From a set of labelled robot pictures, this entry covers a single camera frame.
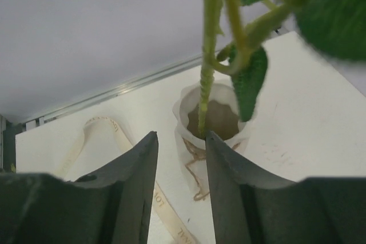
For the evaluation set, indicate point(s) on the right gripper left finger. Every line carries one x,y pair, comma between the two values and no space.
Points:
109,205

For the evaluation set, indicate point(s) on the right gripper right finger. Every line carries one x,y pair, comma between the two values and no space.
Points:
252,205

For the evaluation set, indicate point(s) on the white ribbed ceramic vase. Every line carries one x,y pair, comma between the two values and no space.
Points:
221,118

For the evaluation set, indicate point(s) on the pink rose stem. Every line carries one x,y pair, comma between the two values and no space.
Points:
234,31

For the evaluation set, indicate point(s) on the left aluminium frame post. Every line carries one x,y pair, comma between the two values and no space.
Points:
127,86

